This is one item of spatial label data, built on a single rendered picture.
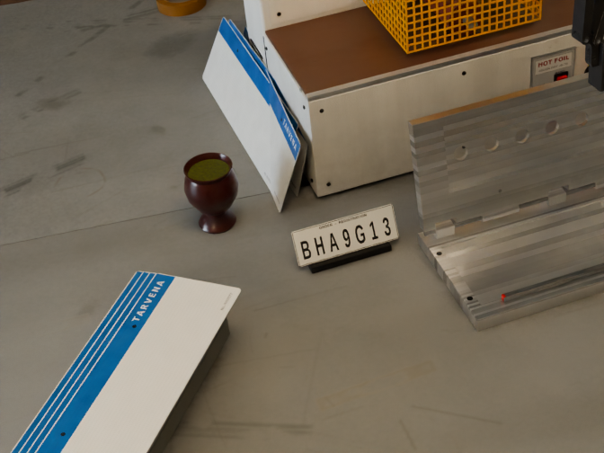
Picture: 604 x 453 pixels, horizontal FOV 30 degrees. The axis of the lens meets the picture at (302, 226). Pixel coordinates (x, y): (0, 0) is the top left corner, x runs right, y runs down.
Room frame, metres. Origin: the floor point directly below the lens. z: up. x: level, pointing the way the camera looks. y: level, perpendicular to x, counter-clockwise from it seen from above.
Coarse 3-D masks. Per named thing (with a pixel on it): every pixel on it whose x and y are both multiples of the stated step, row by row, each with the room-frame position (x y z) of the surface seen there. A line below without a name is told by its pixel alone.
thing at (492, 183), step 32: (512, 96) 1.35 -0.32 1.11; (544, 96) 1.36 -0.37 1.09; (576, 96) 1.37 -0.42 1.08; (416, 128) 1.30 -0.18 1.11; (448, 128) 1.32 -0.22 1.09; (480, 128) 1.33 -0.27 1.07; (512, 128) 1.34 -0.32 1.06; (544, 128) 1.35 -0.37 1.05; (576, 128) 1.36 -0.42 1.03; (416, 160) 1.29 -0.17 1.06; (448, 160) 1.31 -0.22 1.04; (480, 160) 1.32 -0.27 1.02; (512, 160) 1.33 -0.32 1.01; (544, 160) 1.34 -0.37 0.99; (576, 160) 1.34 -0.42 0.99; (416, 192) 1.30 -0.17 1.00; (448, 192) 1.29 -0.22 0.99; (480, 192) 1.30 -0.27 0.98; (512, 192) 1.31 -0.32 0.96; (544, 192) 1.32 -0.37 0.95
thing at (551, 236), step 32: (576, 192) 1.35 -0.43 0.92; (448, 224) 1.29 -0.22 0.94; (480, 224) 1.30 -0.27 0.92; (512, 224) 1.29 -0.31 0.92; (544, 224) 1.28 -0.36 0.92; (576, 224) 1.27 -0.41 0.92; (448, 256) 1.24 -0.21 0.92; (480, 256) 1.23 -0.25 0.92; (512, 256) 1.22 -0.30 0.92; (544, 256) 1.21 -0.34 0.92; (576, 256) 1.20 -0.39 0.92; (480, 288) 1.16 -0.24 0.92; (512, 288) 1.15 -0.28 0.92; (576, 288) 1.14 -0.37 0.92; (480, 320) 1.10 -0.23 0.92
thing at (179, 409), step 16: (128, 288) 1.17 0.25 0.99; (224, 320) 1.14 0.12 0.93; (96, 336) 1.08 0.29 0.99; (224, 336) 1.13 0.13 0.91; (80, 352) 1.05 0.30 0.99; (208, 352) 1.09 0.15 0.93; (208, 368) 1.08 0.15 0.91; (64, 384) 1.00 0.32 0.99; (192, 384) 1.04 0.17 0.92; (48, 400) 0.98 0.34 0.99; (176, 416) 0.99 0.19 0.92; (160, 432) 0.96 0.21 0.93; (16, 448) 0.90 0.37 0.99; (160, 448) 0.95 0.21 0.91
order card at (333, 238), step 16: (384, 208) 1.32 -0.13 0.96; (320, 224) 1.29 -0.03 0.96; (336, 224) 1.30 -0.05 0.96; (352, 224) 1.30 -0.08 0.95; (368, 224) 1.30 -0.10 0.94; (384, 224) 1.31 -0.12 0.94; (304, 240) 1.28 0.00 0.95; (320, 240) 1.28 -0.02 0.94; (336, 240) 1.28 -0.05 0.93; (352, 240) 1.29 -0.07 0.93; (368, 240) 1.29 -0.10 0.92; (384, 240) 1.29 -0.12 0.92; (304, 256) 1.27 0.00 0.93; (320, 256) 1.27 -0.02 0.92
